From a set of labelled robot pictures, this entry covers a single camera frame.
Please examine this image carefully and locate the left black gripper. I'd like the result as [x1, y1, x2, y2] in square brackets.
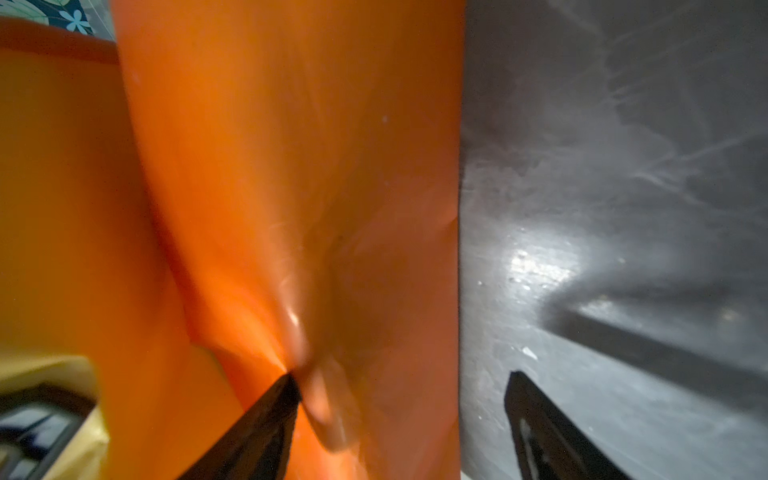
[1, 383, 96, 480]

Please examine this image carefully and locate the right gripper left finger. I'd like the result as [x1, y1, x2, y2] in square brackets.
[179, 374, 301, 480]

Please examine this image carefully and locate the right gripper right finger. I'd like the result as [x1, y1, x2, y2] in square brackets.
[504, 371, 630, 480]

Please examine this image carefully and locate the yellow orange wrapping paper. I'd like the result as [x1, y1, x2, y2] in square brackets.
[1, 1, 465, 479]

